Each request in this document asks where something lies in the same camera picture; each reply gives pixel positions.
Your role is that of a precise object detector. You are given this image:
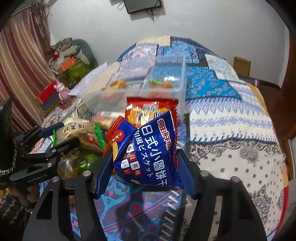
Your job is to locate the green patterned box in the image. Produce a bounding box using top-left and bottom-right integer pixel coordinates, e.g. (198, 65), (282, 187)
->
(57, 60), (93, 89)

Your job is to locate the fried snack clear bag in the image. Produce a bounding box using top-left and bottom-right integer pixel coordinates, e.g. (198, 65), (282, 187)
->
(149, 79), (174, 88)

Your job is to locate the orange cracker bag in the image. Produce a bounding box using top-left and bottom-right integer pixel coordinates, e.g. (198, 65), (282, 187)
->
(106, 79), (127, 90)

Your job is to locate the red gift box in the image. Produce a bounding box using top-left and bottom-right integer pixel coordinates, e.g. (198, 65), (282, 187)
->
(38, 81), (57, 103)

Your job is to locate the white pillow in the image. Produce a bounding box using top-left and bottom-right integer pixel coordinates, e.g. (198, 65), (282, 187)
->
(68, 62), (107, 97)

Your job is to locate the operator left hand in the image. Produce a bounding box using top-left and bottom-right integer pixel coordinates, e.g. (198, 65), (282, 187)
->
(6, 184), (40, 203)

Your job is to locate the small wall monitor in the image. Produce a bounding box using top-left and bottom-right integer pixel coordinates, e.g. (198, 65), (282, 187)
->
(123, 0), (162, 14)

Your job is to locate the red snack bag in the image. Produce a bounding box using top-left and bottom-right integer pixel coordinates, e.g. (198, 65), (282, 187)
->
(125, 96), (179, 128)

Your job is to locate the cardboard box on floor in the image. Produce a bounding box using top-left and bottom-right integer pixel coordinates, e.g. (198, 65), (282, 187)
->
(233, 56), (251, 78)

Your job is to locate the pink plush toy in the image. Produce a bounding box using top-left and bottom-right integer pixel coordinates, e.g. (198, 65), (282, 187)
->
(54, 82), (70, 101)

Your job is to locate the green-edged pastry pack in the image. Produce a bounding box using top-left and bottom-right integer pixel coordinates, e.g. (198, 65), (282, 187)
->
(53, 122), (106, 153)

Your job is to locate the pile of plush toys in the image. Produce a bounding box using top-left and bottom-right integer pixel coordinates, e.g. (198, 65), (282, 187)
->
(49, 38), (98, 70)

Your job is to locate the patchwork blue bed quilt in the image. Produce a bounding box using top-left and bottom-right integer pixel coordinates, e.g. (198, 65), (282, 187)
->
(30, 34), (290, 241)

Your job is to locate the green jelly cup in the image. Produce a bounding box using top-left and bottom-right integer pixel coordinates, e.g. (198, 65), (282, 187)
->
(78, 153), (102, 173)

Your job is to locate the orange box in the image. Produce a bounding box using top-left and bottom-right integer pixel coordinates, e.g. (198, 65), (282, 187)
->
(57, 57), (76, 72)

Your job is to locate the clear plastic storage bin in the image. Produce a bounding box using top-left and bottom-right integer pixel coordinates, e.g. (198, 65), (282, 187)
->
(80, 55), (187, 122)

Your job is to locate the striped red curtain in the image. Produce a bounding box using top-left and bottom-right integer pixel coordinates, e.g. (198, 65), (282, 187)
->
(1, 3), (55, 132)

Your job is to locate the blue Japanese biscuit bag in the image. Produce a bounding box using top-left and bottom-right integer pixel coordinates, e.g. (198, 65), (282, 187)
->
(106, 109), (182, 187)

